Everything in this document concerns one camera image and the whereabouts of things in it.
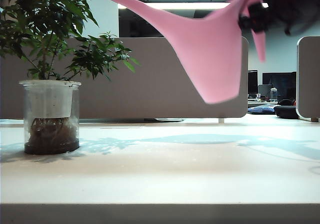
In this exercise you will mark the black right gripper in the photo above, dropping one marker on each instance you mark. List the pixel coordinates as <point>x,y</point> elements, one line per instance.
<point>292,3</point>

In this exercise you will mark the pink plastic watering can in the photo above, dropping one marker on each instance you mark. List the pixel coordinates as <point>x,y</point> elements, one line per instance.
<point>212,58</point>

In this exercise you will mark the clear water bottle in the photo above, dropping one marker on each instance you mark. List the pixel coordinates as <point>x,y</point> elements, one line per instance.
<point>274,95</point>

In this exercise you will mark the green leafy plant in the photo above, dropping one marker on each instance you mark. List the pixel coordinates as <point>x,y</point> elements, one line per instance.
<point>42,13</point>

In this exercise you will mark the white inner plant pot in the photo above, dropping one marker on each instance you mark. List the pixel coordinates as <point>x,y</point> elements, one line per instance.
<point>50,101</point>

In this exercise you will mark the clear glass plant pot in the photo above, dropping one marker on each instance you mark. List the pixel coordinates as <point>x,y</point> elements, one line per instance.
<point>51,145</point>

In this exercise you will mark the narrow black computer monitor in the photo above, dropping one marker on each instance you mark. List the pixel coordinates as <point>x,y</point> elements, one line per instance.
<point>252,82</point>

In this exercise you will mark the wide black computer monitor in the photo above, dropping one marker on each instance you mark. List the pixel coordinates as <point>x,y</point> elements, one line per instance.
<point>282,80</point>

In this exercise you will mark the grey office chair back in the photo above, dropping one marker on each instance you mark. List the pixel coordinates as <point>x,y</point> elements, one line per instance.
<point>264,92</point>

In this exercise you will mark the long ceiling light strip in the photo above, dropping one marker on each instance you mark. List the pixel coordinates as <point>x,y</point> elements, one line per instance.
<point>175,6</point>

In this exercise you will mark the beige rounded desk partition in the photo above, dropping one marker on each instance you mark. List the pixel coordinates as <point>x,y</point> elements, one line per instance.
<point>310,78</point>

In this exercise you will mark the blue cloth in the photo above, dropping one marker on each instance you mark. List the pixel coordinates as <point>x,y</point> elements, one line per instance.
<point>261,109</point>

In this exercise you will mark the black round cushion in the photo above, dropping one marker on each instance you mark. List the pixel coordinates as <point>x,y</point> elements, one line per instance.
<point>286,111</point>

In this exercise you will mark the wide beige desk partition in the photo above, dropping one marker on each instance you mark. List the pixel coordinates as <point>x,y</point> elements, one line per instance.
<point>140,91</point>

